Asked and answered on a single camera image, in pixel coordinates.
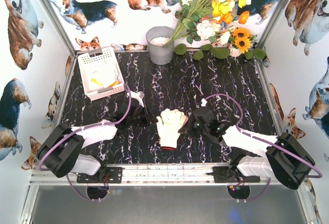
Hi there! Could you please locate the cream knit glove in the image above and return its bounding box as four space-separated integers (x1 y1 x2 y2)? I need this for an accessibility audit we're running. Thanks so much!
156 108 188 130

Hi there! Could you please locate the orange dotted glove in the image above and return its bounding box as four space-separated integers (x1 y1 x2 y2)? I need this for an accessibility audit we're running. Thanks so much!
88 64 121 89

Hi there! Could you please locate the white plastic storage basket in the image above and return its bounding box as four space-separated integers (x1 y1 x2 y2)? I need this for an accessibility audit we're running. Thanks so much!
78 47 124 101

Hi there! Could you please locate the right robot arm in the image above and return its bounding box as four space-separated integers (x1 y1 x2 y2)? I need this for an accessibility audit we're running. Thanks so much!
178 106 315 190

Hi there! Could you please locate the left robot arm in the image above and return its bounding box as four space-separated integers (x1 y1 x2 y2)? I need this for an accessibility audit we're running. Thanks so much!
36 103 157 178

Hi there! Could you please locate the grey metal bucket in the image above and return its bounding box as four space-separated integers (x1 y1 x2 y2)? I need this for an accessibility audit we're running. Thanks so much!
145 26 174 65

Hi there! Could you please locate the small sunflower pot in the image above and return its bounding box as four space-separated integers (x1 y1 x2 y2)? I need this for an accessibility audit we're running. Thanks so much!
229 27 258 57

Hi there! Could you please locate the artificial flower bouquet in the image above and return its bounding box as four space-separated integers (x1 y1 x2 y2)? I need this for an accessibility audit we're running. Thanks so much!
167 0 252 45

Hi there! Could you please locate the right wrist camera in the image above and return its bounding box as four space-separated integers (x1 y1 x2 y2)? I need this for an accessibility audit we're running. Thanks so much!
201 99 208 107

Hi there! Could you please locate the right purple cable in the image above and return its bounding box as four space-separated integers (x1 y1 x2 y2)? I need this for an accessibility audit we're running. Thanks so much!
204 93 323 202

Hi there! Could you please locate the purple cable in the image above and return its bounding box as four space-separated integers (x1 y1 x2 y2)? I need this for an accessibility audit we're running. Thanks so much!
204 93 323 202
38 84 133 202

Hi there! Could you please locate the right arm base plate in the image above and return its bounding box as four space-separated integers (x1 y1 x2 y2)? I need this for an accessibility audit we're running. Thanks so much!
206 165 261 183

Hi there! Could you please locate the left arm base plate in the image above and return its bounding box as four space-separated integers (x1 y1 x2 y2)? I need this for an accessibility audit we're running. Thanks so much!
77 165 123 184

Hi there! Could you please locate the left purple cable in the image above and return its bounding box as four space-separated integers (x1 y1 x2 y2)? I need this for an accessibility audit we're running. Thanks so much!
38 84 133 202

